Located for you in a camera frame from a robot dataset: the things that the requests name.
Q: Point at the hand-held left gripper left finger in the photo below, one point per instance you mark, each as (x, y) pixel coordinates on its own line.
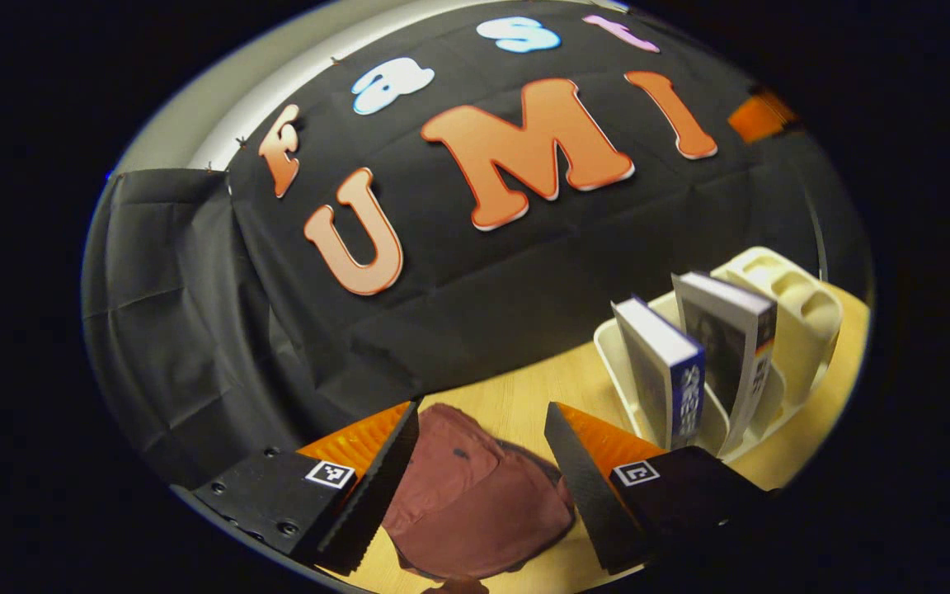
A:
(376, 495)

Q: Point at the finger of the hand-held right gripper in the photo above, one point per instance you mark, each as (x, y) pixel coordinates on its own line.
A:
(759, 117)

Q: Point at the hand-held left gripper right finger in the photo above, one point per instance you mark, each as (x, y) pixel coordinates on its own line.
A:
(586, 495)

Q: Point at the maroon schoolbag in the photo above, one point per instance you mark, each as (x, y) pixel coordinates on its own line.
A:
(475, 503)

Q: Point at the blue cover book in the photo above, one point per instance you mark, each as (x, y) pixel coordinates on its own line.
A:
(665, 371)

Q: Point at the dark grey cover book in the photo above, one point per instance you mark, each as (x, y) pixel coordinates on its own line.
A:
(731, 330)

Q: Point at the cream plastic bookshelf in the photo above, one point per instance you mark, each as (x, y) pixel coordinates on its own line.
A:
(805, 330)

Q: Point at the black backdrop cloth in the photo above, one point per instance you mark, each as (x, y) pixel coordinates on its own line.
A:
(483, 289)

